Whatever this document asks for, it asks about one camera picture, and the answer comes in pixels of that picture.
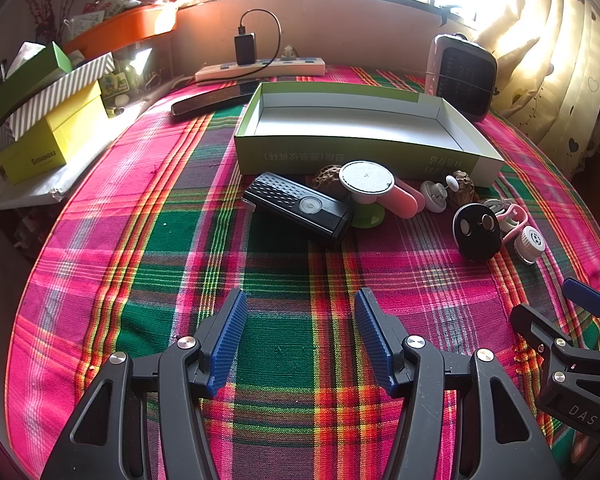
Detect black charger cable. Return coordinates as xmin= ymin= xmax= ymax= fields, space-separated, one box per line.
xmin=237 ymin=9 xmax=282 ymax=68

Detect striped cardboard box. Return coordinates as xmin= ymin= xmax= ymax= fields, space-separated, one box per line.
xmin=7 ymin=52 xmax=116 ymax=141

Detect cream heart-print curtain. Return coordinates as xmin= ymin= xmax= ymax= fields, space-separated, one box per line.
xmin=472 ymin=0 xmax=600 ymax=181

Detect white joystick knob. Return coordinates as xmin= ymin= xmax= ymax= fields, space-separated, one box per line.
xmin=420 ymin=175 xmax=458 ymax=213

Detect black charger adapter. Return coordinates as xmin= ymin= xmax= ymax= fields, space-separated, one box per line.
xmin=234 ymin=32 xmax=257 ymax=66

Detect white disc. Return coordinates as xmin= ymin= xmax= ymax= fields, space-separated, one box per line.
xmin=339 ymin=160 xmax=396 ymax=230

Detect white power strip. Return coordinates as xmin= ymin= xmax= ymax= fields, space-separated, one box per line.
xmin=195 ymin=56 xmax=327 ymax=82

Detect white round cap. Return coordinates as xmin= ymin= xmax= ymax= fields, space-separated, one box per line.
xmin=512 ymin=226 xmax=548 ymax=263

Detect white cable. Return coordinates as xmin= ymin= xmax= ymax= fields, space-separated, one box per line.
xmin=480 ymin=197 xmax=513 ymax=216

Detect green cardboard box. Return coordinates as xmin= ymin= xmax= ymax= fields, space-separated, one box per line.
xmin=233 ymin=81 xmax=505 ymax=188

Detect black rectangular device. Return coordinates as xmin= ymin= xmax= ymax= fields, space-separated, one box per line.
xmin=242 ymin=171 xmax=355 ymax=247

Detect green tissue box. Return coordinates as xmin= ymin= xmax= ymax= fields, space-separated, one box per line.
xmin=0 ymin=41 xmax=76 ymax=133

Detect glass tank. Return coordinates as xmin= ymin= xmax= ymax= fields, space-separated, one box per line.
xmin=97 ymin=45 xmax=178 ymax=116

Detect orange plastic tray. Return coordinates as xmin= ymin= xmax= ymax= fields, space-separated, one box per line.
xmin=60 ymin=2 xmax=178 ymax=61

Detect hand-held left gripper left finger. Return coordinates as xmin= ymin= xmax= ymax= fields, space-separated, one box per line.
xmin=40 ymin=287 xmax=248 ymax=480

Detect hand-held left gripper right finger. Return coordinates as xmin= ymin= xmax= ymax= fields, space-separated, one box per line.
xmin=354 ymin=287 xmax=563 ymax=480

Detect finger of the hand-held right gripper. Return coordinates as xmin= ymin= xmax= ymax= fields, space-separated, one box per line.
xmin=510 ymin=302 xmax=600 ymax=403
xmin=562 ymin=277 xmax=600 ymax=346

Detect black round device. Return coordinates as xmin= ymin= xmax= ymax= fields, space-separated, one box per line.
xmin=452 ymin=203 xmax=502 ymax=262

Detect pink clip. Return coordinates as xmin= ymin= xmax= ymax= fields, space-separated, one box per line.
xmin=382 ymin=180 xmax=427 ymax=220
xmin=497 ymin=202 xmax=530 ymax=243

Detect white paper sheet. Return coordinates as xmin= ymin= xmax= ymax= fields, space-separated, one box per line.
xmin=0 ymin=100 xmax=151 ymax=213

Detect yellow cardboard box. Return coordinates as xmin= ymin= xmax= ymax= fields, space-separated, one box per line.
xmin=0 ymin=80 xmax=110 ymax=186

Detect small desk heater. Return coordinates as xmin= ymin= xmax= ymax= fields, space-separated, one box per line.
xmin=424 ymin=33 xmax=498 ymax=123

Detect brown walnut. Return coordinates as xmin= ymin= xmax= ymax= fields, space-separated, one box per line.
xmin=450 ymin=170 xmax=476 ymax=203
xmin=312 ymin=166 xmax=348 ymax=200

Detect dried branches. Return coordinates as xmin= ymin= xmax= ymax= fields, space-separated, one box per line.
xmin=22 ymin=0 xmax=78 ymax=43

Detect black smartphone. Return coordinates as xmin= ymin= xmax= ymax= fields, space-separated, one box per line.
xmin=171 ymin=80 xmax=263 ymax=121

